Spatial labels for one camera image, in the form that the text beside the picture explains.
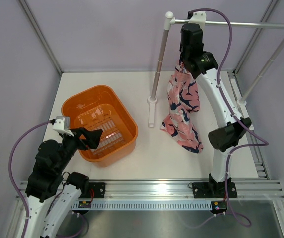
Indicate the metal clothes rack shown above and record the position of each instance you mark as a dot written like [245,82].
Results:
[171,20]

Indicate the aluminium mounting rail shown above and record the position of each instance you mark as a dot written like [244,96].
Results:
[186,189]

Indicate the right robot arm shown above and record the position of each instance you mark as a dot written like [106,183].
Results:
[231,124]

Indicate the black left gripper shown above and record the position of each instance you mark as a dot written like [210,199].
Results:
[93,137]

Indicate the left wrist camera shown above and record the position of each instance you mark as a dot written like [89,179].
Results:
[61,126]

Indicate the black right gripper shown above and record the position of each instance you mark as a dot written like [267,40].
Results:
[180,48]

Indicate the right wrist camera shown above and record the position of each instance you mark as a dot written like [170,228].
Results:
[197,17]

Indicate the orange plastic basket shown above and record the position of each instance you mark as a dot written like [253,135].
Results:
[100,108]

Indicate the white slotted cable duct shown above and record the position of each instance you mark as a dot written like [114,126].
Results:
[143,206]

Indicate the pink shark print shorts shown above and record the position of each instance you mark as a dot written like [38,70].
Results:
[183,99]

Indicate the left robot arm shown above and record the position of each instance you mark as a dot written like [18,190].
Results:
[46,213]

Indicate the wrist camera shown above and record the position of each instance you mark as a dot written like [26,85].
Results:
[197,17]
[61,126]

